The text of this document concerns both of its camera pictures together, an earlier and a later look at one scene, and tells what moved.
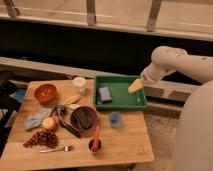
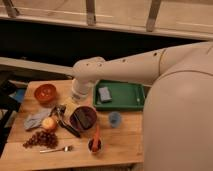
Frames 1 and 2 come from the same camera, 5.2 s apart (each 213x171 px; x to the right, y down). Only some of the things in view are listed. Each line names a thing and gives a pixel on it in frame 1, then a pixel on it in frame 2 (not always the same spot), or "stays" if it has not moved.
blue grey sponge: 105,94 stays
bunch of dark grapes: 45,138 stays
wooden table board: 57,125 stays
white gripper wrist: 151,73 to 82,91
